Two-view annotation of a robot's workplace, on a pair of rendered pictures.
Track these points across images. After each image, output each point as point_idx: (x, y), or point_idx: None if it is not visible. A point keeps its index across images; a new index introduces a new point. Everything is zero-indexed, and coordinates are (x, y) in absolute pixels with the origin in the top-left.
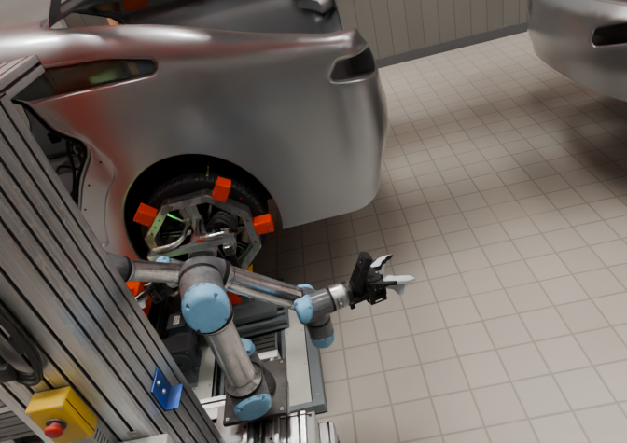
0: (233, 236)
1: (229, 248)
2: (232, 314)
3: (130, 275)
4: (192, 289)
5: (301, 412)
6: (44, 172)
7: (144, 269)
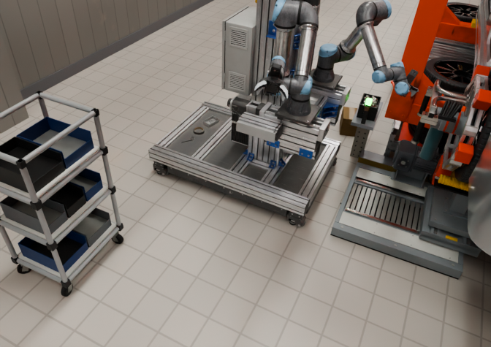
0: (429, 112)
1: (421, 115)
2: (279, 27)
3: (358, 26)
4: None
5: (277, 128)
6: None
7: (365, 34)
